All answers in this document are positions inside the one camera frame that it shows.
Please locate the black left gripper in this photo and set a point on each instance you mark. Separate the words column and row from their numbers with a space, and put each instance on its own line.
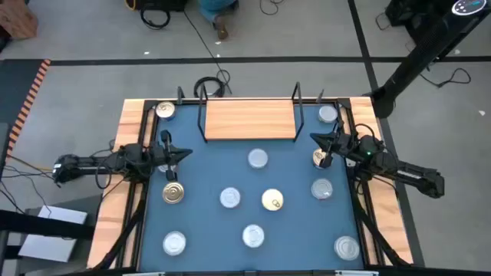
column 163, row 153

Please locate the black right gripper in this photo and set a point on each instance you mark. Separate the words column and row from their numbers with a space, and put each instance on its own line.
column 345, row 145

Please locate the salmon can gold lid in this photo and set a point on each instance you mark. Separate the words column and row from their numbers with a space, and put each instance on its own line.
column 173, row 192
column 165, row 110
column 317, row 155

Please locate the pull tab gold lid can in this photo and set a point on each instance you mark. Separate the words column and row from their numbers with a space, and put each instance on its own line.
column 272, row 199

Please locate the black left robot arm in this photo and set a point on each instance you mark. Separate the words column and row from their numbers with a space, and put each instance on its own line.
column 69, row 168

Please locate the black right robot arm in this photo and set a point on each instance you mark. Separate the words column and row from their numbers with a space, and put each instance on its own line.
column 414, row 174

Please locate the blue table mat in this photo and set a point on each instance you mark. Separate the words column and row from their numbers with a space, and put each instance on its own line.
column 207, row 230

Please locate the black tower fan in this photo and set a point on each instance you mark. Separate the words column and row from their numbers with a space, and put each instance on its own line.
column 422, row 50

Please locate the black equipment case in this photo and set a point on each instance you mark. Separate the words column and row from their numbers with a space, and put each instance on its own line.
column 399, row 11

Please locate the person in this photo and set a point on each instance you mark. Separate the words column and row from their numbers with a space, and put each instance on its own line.
column 215, row 9

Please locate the black floor box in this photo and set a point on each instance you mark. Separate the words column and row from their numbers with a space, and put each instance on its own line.
column 161, row 4

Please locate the black metal beam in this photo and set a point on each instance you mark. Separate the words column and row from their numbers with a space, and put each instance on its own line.
column 38, row 226

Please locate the white flat box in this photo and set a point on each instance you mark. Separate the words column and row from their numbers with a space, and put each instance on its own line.
column 50, row 245

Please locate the black mat orange stripes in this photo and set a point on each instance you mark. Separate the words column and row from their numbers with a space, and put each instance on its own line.
column 15, row 88

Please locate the brown cardboard box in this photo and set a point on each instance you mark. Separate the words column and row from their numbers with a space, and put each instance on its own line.
column 15, row 19

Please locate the black slanted frame strut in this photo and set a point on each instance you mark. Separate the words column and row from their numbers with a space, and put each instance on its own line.
column 180, row 95
column 320, row 96

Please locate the black metal table frame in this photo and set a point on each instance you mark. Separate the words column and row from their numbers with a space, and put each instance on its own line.
column 149, row 103

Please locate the wooden shelf black metal frame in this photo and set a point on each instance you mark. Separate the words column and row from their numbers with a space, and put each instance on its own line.
column 249, row 119

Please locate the white edge bracket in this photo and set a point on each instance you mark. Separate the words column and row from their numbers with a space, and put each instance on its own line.
column 356, row 273
column 144, row 274

